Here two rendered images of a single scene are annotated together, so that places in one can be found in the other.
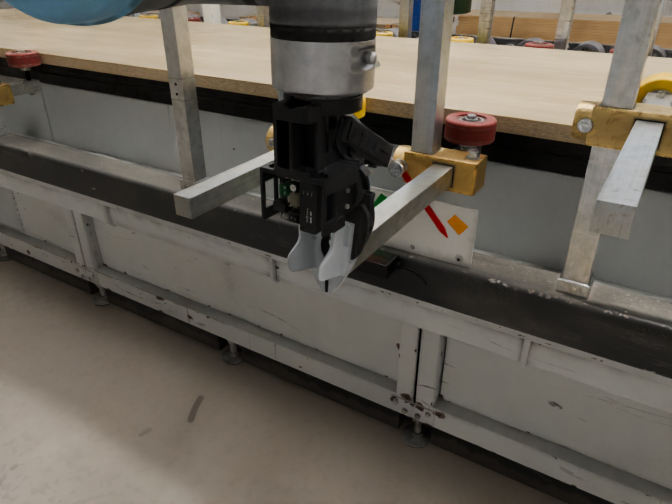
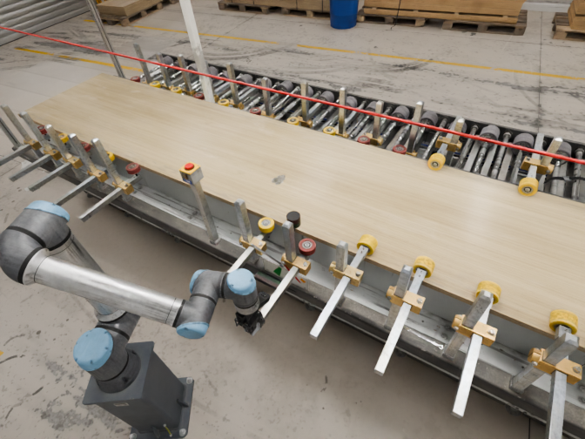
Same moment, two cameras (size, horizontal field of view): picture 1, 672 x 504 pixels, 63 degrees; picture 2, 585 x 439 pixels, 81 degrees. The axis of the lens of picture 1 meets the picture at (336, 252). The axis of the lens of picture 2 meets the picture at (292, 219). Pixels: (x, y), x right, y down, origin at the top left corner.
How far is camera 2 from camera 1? 105 cm
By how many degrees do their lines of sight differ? 18
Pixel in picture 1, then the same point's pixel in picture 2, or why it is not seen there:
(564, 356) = not seen: hidden behind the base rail
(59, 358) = (166, 273)
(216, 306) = not seen: hidden behind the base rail
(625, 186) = (319, 326)
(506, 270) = (319, 291)
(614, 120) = (339, 273)
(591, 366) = not seen: hidden behind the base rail
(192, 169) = (213, 239)
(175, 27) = (201, 203)
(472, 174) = (304, 271)
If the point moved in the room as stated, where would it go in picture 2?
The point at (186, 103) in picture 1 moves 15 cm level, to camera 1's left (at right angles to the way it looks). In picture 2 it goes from (208, 221) to (179, 223)
